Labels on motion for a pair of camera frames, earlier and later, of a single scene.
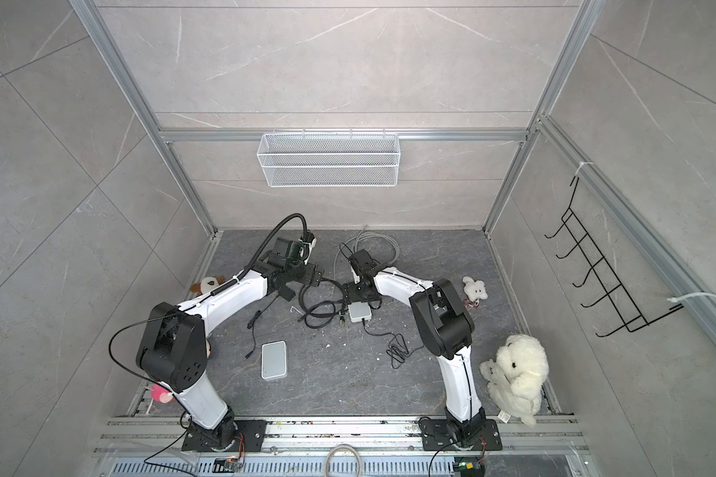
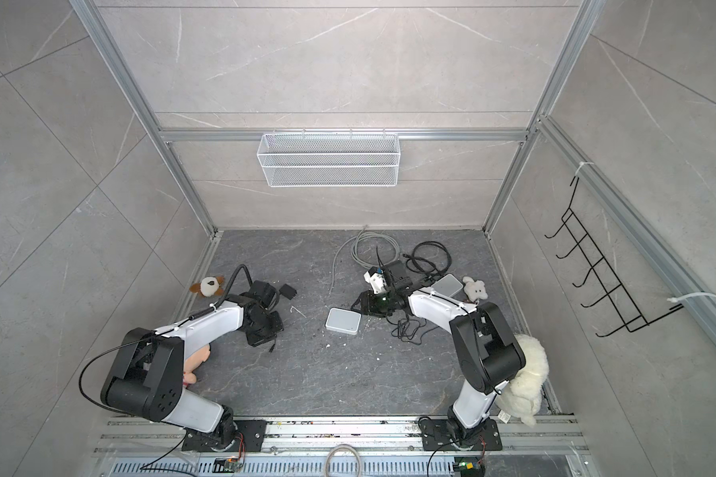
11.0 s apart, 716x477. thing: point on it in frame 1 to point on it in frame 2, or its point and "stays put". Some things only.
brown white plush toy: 206,284 stays put
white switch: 273,360 to 344,321
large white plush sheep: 516,378 stays put
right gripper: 350,295 to 368,306
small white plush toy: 474,290 stays put
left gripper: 309,274 to 260,339
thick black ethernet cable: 323,315 to 428,256
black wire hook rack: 632,317 stays put
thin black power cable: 397,350 to 411,330
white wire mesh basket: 328,160 stays put
